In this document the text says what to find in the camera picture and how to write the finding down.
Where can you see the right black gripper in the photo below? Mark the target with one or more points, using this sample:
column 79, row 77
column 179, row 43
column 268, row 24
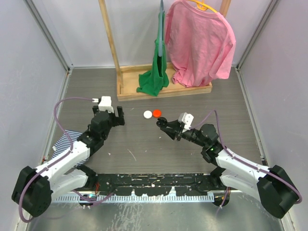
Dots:
column 176, row 129

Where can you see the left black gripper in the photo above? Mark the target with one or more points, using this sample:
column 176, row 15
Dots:
column 117, row 121

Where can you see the black earbud case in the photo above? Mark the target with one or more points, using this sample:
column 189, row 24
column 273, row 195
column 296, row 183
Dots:
column 162, row 122

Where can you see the orange earbud case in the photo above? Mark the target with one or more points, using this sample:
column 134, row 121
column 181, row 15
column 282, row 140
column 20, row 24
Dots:
column 157, row 113

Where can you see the white earbud case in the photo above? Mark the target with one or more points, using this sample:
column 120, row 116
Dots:
column 147, row 114

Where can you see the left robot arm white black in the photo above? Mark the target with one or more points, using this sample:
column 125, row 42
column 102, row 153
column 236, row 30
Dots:
column 36, row 188

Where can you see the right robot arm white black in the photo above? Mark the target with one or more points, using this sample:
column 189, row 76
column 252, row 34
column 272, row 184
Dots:
column 270, row 185

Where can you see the wooden clothes rack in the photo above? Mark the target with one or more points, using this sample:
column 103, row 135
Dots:
column 127, row 77

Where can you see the green tank top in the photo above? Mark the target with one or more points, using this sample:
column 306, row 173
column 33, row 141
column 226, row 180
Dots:
column 154, row 80

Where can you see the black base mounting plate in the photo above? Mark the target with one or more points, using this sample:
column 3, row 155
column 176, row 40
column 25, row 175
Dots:
column 190, row 184

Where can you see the pink t-shirt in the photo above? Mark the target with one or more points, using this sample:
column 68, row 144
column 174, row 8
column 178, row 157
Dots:
column 200, row 44

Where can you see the grey-blue clothes hanger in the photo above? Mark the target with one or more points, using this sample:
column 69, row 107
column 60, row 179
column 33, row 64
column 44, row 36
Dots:
column 160, row 29

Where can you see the yellow clothes hanger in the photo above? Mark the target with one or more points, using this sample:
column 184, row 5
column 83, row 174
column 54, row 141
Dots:
column 202, row 6

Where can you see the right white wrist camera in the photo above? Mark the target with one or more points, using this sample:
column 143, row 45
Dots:
column 186, row 119

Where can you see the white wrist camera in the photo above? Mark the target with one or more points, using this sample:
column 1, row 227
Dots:
column 186, row 119
column 103, row 104

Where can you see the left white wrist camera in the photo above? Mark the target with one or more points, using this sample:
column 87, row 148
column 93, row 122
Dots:
column 103, row 104

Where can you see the grey slotted cable duct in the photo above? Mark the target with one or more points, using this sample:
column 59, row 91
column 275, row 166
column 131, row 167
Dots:
column 170, row 198

